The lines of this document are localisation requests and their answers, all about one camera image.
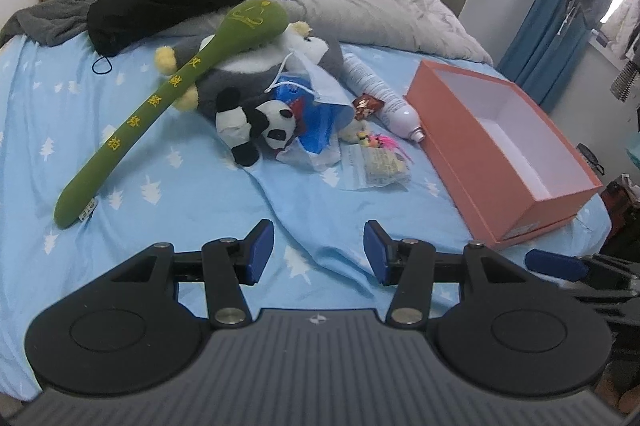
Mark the small pink yellow toy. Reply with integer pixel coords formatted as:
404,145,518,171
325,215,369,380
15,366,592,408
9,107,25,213
362,132,416,157

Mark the light blue tree print bedsheet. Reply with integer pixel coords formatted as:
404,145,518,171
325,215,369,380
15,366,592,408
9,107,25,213
0,21,614,402

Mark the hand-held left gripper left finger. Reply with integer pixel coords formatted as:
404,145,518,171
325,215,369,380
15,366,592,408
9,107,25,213
102,220,275,328

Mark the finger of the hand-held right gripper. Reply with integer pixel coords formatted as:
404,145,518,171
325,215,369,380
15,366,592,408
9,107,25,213
524,249,640,294

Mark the orange cardboard box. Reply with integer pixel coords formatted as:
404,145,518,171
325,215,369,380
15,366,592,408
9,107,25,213
404,59,605,249

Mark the grey penguin plush toy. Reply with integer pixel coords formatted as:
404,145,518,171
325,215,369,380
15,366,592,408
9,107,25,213
155,0,346,127

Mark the long green plush stick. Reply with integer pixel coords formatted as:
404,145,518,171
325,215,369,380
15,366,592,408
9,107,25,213
54,0,290,229

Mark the beige duvet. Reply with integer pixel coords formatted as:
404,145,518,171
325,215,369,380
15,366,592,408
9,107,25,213
270,0,494,67

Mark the dark grey blanket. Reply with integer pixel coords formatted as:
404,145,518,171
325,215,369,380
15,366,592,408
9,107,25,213
0,0,121,48

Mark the clear plastic packet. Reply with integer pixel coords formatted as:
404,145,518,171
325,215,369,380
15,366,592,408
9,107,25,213
340,143,414,192

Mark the blue curtain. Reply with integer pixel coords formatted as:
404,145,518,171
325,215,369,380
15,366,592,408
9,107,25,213
497,0,622,115

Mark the panda plush toy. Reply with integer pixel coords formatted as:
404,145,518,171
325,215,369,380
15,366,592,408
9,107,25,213
215,87,301,167

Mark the red candy wrapper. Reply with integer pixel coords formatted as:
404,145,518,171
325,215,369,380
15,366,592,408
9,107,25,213
352,93,384,122

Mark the white spray bottle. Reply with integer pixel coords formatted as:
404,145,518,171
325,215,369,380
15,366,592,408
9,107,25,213
342,54,427,143

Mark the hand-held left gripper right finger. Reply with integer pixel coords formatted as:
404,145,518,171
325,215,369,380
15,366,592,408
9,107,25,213
363,220,532,327

